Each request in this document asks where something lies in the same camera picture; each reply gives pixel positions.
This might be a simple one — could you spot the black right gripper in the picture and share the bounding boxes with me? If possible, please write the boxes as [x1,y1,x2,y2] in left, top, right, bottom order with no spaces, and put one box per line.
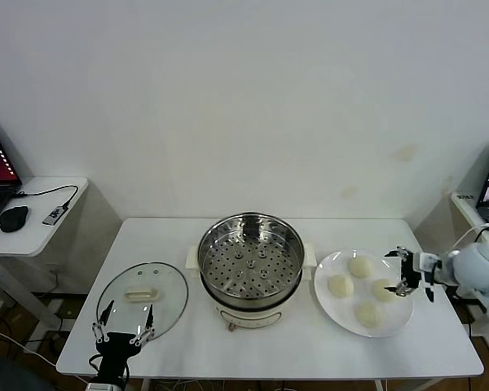
[383,245,428,297]

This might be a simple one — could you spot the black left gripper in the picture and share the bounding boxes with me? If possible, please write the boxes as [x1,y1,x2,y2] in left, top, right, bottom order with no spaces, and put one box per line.
[91,300,155,383]

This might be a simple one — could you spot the white steamed baozi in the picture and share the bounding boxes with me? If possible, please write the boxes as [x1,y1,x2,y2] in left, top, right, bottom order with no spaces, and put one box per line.
[354,301,385,328]
[347,257,375,279]
[328,274,355,297]
[370,279,399,303]

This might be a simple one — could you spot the round glass pot lid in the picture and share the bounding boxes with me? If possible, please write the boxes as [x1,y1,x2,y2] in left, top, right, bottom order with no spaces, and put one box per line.
[96,261,188,345]

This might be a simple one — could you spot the stainless steel steamer basket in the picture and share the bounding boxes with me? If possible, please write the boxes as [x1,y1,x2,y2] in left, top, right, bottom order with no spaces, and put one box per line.
[197,211,306,309]

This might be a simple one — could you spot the white round plate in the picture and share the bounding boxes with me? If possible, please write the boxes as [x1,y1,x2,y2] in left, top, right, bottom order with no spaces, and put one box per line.
[313,248,415,338]

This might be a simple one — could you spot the cream electric cooker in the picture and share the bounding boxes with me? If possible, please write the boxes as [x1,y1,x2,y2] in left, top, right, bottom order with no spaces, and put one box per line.
[186,243,317,333]

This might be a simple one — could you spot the grey usb hub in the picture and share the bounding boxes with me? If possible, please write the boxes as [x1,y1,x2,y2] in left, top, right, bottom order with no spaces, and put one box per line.
[42,205,65,226]

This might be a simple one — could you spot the black computer mouse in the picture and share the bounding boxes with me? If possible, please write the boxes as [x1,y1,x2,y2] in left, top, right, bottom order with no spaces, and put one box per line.
[0,205,29,233]

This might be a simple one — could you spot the white cable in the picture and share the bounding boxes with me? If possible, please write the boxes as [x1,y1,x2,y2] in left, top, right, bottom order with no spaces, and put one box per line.
[452,222,489,249]

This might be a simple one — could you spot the black usb cable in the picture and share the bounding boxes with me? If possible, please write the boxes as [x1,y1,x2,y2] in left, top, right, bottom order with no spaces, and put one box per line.
[11,185,79,213]

